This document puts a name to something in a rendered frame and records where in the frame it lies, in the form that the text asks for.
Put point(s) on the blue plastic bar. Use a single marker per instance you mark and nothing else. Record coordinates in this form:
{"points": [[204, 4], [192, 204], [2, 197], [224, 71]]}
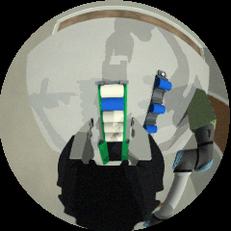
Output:
{"points": [[157, 109], [112, 104], [150, 128], [163, 84]]}

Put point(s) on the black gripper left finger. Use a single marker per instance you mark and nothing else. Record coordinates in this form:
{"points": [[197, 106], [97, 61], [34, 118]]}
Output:
{"points": [[77, 151]]}

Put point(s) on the grey metal tab with hex screw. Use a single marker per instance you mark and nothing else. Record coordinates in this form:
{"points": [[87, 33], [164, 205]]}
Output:
{"points": [[161, 73]]}

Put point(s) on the white plastic bar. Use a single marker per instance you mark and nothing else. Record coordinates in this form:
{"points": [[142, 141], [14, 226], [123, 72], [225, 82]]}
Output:
{"points": [[112, 116], [113, 136], [113, 127], [113, 90]]}

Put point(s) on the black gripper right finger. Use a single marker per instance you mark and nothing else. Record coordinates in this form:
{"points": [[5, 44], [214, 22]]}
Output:
{"points": [[144, 152]]}

